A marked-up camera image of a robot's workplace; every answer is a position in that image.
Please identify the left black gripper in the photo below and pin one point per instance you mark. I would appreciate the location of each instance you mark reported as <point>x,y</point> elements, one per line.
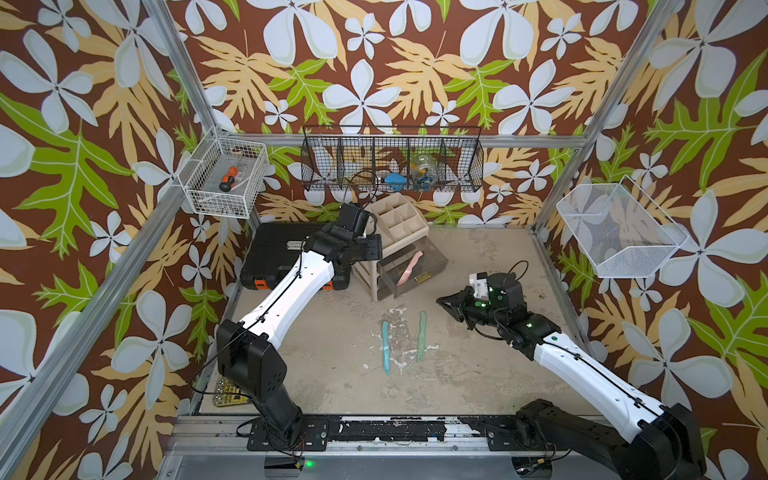
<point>374,247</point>

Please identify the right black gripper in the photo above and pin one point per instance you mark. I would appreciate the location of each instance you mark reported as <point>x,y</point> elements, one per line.
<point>457,299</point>

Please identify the green fruit knife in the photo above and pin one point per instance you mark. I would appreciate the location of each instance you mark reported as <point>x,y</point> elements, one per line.
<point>422,336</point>

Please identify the pink fruit knife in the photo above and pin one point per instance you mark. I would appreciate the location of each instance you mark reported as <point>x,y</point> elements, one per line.
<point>409,268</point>

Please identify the beige plastic drawer organizer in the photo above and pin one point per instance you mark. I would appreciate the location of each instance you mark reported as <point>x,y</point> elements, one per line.
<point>403,230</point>

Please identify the blue fruit knife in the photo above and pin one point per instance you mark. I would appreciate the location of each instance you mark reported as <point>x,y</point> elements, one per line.
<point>385,348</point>

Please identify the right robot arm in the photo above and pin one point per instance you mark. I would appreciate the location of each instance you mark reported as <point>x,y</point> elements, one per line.
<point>642,438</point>

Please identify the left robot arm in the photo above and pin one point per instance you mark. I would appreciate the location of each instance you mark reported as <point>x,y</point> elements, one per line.
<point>248,349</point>

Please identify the black plastic tool case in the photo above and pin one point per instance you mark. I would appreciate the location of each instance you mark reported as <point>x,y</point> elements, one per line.
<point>275,249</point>

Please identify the blue item in basket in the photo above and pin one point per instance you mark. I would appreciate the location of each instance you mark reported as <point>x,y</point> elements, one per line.
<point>395,182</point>

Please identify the orange black screwdriver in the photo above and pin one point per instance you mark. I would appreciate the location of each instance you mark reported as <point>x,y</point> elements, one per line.
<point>228,181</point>

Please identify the yellow screwdriver bit set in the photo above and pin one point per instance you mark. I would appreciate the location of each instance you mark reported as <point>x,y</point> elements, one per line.
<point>227,394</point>

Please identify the white mesh corner basket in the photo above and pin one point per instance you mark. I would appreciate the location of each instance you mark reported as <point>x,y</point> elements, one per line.
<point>622,231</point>

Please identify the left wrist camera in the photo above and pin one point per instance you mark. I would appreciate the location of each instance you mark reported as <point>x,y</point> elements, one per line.
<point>353,219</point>

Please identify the black wire wall basket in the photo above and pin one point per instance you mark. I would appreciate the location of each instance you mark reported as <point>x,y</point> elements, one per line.
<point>358,158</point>

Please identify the white wire wall basket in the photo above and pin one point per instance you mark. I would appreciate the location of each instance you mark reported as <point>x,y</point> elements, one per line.
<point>223,175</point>

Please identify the black mounting rail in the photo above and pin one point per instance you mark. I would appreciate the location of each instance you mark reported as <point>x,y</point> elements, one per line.
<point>320,433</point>

